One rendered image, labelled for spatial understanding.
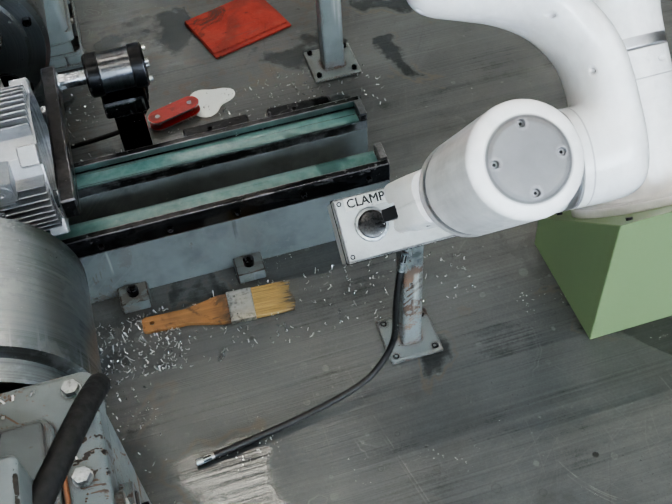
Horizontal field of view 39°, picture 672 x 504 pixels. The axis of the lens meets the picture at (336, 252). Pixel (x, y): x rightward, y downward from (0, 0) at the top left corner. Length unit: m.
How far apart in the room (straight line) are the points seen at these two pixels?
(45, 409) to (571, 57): 0.50
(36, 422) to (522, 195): 0.42
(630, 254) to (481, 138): 0.52
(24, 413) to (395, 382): 0.53
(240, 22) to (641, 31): 0.77
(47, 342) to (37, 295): 0.05
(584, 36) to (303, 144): 0.69
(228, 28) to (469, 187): 1.10
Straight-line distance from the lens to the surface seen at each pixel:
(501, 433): 1.18
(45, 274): 0.97
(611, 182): 0.72
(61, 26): 1.65
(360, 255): 1.01
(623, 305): 1.24
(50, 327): 0.93
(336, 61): 1.60
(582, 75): 0.74
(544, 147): 0.66
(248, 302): 1.29
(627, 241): 1.12
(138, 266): 1.30
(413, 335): 1.22
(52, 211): 1.18
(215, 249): 1.30
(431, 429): 1.18
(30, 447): 0.80
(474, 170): 0.65
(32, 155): 1.14
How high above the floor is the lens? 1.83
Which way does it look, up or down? 51 degrees down
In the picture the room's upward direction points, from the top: 5 degrees counter-clockwise
